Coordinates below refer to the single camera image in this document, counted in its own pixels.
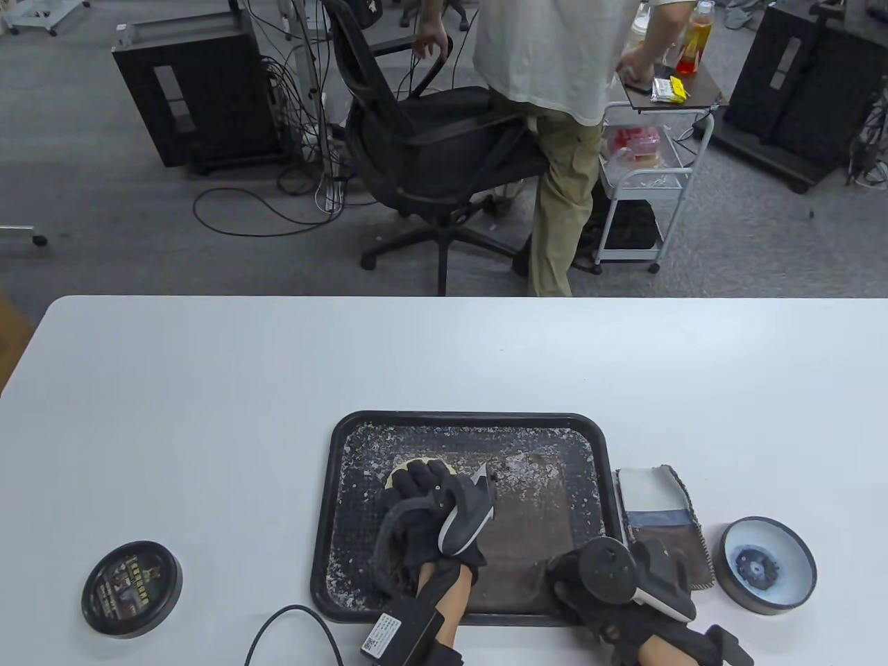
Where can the black and white controller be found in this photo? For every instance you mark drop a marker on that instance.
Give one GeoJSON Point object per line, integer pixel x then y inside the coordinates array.
{"type": "Point", "coordinates": [607, 569]}
{"type": "Point", "coordinates": [465, 520]}

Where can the white wiping cloth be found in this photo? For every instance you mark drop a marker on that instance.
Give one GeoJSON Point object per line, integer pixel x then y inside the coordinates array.
{"type": "Point", "coordinates": [649, 492]}

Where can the orange drink bottle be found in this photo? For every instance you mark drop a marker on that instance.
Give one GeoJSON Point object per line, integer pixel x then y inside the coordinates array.
{"type": "Point", "coordinates": [696, 41]}

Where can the black printed tin lid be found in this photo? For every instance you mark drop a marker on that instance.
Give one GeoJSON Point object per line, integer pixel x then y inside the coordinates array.
{"type": "Point", "coordinates": [132, 590]}

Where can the yellow round sponge pad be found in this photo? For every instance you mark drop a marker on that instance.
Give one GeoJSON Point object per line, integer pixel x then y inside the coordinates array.
{"type": "Point", "coordinates": [399, 475]}

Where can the black fabric bag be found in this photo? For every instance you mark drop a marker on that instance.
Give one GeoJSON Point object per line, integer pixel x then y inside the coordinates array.
{"type": "Point", "coordinates": [631, 225]}

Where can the white wheeled frame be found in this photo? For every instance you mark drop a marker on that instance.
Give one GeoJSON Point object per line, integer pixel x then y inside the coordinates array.
{"type": "Point", "coordinates": [33, 26]}

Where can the black computer tower cabinet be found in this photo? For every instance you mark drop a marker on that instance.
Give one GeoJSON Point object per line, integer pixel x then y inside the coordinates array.
{"type": "Point", "coordinates": [208, 90]}

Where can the person's left forearm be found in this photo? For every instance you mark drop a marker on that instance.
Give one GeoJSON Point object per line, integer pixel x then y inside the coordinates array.
{"type": "Point", "coordinates": [444, 603]}

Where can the black hanging bag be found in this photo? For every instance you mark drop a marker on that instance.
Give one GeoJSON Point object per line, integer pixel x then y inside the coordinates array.
{"type": "Point", "coordinates": [364, 12]}

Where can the black plastic tray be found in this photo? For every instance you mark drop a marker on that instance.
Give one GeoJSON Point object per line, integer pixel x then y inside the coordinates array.
{"type": "Point", "coordinates": [590, 444]}

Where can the yellow black packet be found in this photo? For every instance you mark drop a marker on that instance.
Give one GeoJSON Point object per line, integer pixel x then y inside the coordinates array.
{"type": "Point", "coordinates": [667, 89]}

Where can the white rolling cart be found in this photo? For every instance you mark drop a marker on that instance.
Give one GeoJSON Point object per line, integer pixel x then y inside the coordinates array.
{"type": "Point", "coordinates": [701, 87]}

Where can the black equipment cabinet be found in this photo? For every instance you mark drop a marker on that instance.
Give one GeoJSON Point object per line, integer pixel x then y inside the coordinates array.
{"type": "Point", "coordinates": [798, 83]}

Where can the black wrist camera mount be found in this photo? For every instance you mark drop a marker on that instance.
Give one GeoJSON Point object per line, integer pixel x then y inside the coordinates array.
{"type": "Point", "coordinates": [402, 628]}

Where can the red snack package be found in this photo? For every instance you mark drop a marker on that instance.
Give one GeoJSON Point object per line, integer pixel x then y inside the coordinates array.
{"type": "Point", "coordinates": [631, 142]}

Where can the black office chair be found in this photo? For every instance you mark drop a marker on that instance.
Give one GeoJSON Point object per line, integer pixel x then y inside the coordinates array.
{"type": "Point", "coordinates": [430, 152]}

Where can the brown leather bag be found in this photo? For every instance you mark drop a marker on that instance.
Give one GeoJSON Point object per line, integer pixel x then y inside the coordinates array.
{"type": "Point", "coordinates": [527, 513]}

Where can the black battery box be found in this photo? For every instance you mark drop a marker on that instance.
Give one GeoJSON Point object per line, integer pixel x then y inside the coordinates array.
{"type": "Point", "coordinates": [728, 645]}

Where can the white metal post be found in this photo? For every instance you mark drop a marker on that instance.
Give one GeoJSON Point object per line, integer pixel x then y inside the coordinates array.
{"type": "Point", "coordinates": [305, 69]}

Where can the person's right forearm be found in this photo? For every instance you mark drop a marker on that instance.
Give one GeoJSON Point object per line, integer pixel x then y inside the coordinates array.
{"type": "Point", "coordinates": [659, 655]}

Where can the white stand leg with caster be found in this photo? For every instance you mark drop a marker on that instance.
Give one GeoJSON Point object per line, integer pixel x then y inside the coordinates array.
{"type": "Point", "coordinates": [17, 232]}

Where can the black leather care cream tin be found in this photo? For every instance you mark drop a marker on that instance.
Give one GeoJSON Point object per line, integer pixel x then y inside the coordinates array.
{"type": "Point", "coordinates": [766, 565]}

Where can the person's left hand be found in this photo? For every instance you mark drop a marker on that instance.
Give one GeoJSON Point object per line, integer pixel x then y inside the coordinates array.
{"type": "Point", "coordinates": [416, 485]}

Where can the person's right hand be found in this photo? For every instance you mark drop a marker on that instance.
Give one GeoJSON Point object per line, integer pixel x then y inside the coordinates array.
{"type": "Point", "coordinates": [610, 624]}

